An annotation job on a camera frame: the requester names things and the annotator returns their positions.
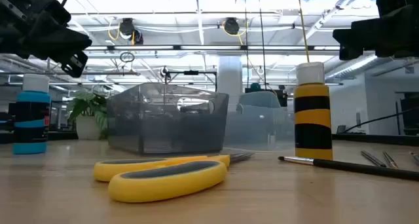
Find black round ceiling device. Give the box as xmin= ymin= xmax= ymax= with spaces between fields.
xmin=118 ymin=17 xmax=144 ymax=45
xmin=223 ymin=16 xmax=241 ymax=35

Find black paintbrush silver ferrule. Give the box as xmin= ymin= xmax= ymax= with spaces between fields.
xmin=278 ymin=156 xmax=419 ymax=181

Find black background rig frame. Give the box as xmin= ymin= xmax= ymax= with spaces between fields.
xmin=160 ymin=66 xmax=219 ymax=92

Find clear plastic bin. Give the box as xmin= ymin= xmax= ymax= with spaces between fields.
xmin=224 ymin=102 xmax=295 ymax=152

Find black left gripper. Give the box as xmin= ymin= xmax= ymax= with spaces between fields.
xmin=0 ymin=0 xmax=92 ymax=78

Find thin black slanting cable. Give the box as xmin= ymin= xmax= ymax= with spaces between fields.
xmin=343 ymin=106 xmax=419 ymax=133

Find yellow paint bottle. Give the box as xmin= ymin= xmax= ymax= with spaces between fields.
xmin=293 ymin=62 xmax=333 ymax=161

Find black aluminium table frame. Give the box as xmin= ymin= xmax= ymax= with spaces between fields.
xmin=0 ymin=130 xmax=419 ymax=147

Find green potted plant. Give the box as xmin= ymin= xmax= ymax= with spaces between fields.
xmin=67 ymin=90 xmax=109 ymax=140

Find blue paint bottle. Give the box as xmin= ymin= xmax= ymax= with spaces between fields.
xmin=12 ymin=73 xmax=52 ymax=155

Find yellow handled scissors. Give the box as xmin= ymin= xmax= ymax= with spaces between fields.
xmin=94 ymin=151 xmax=255 ymax=204

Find yellow cable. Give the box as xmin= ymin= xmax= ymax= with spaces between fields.
xmin=296 ymin=0 xmax=310 ymax=63

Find black hanging cable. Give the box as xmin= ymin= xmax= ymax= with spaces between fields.
xmin=244 ymin=0 xmax=249 ymax=89
xmin=257 ymin=0 xmax=268 ymax=90

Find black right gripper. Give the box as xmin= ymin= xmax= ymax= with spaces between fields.
xmin=333 ymin=0 xmax=419 ymax=61

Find smoke grey plastic bin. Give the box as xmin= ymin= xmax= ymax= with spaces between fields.
xmin=106 ymin=83 xmax=229 ymax=155

